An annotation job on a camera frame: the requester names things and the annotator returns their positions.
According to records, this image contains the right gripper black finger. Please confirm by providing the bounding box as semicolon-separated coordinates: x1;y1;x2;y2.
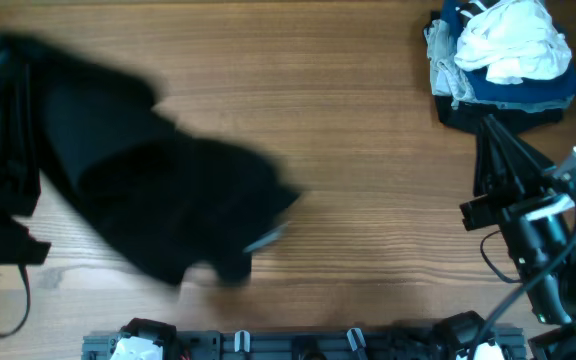
473;115;510;195
494;120;556;188

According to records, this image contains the black t-shirt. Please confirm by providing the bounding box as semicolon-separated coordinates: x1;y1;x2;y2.
0;32;298;286

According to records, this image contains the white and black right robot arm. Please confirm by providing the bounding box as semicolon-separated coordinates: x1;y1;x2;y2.
460;115;576;359

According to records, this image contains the blue folded garment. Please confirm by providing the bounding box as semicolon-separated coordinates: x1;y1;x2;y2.
440;0;576;104

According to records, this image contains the white crumpled garment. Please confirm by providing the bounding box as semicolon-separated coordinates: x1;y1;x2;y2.
454;0;572;85

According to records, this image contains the grey crumpled garment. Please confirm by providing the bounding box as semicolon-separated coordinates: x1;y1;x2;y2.
423;19;476;108

